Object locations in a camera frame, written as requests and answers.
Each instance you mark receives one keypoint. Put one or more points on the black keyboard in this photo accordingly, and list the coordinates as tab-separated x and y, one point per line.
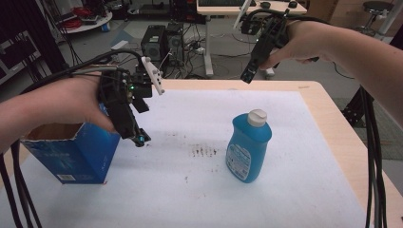
226	2

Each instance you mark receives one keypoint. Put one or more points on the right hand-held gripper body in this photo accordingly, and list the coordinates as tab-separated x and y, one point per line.
269	34

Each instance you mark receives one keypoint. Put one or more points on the white standing desk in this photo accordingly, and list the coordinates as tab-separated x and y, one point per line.
221	9

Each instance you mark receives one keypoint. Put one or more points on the person's left hand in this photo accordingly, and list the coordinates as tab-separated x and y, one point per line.
72	101

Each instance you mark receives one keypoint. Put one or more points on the white foam mat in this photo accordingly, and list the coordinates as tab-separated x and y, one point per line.
196	177

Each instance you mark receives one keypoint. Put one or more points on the grey computer tower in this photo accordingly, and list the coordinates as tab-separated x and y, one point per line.
174	42

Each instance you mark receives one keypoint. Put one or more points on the black computer tower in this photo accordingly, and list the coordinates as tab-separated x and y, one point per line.
153	42

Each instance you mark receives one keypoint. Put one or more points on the white power strip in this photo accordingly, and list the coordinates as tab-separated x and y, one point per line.
199	49

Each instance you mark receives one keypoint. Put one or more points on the black computer mouse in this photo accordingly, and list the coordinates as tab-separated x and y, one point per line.
265	4

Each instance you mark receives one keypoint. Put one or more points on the black stool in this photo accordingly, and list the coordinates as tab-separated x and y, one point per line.
377	12

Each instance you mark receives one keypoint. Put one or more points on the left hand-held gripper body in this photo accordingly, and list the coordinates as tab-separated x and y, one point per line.
118	95

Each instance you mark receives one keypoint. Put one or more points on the blue bottle with white cap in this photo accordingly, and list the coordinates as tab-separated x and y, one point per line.
247	145

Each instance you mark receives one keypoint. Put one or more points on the round white table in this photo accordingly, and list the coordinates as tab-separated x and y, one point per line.
90	22

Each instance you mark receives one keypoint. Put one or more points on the blue cardboard box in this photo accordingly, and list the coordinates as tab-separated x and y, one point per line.
79	152

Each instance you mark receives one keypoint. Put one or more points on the person's right hand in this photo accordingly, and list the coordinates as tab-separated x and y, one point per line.
294	44

